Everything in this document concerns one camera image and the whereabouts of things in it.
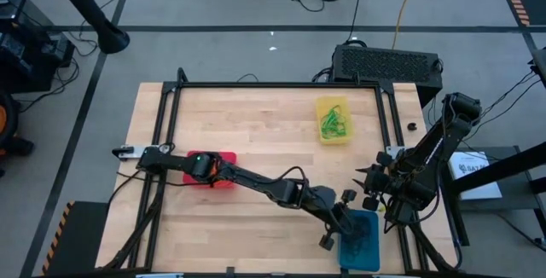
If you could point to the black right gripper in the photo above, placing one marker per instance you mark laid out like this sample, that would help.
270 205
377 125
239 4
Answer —
388 182

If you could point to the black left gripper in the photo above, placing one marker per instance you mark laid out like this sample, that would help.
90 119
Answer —
324 203

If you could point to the brown rubber band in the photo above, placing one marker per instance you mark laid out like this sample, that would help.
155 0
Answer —
356 248
367 231
362 239
358 237
360 227
364 246
353 241

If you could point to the green rubber band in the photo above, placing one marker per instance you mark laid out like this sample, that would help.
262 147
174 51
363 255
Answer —
335 133
330 117
342 126

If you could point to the orange rubber band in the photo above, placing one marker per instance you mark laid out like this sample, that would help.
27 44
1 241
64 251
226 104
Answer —
215 168

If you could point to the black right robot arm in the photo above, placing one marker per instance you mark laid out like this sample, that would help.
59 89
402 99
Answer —
431 150

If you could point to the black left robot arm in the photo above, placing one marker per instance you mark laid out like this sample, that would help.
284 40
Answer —
256 182

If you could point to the blue plastic basket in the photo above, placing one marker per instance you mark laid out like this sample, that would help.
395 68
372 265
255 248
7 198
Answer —
371 261

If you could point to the small black knob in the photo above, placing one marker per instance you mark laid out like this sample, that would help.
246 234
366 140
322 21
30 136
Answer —
411 126

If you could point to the yellow translucent plastic basket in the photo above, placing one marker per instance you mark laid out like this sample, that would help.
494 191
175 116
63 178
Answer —
324 101

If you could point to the black perforated computer case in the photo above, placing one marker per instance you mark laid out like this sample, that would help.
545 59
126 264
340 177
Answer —
384 67

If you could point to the white printed sign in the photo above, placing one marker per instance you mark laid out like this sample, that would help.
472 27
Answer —
478 184

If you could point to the red translucent plastic basket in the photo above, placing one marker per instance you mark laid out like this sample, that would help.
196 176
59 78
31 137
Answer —
228 156

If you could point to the black metal stand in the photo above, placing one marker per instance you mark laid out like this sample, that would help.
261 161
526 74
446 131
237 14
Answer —
503 169

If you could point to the dark grey device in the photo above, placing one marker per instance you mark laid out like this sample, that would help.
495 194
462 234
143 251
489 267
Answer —
541 65

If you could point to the small white black device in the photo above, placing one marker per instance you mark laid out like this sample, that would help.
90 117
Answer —
126 152

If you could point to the black mat with hazard stripe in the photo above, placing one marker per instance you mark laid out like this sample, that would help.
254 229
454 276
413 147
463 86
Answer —
81 239

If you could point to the black pole with round base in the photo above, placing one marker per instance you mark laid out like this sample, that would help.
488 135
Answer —
106 35

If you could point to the orange and black wheel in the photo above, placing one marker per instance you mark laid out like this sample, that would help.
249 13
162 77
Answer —
10 111

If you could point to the black equipment rack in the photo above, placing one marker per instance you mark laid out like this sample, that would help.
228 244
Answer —
25 48

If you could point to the silver metal bracket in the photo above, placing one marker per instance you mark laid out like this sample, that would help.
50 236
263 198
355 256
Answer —
393 151

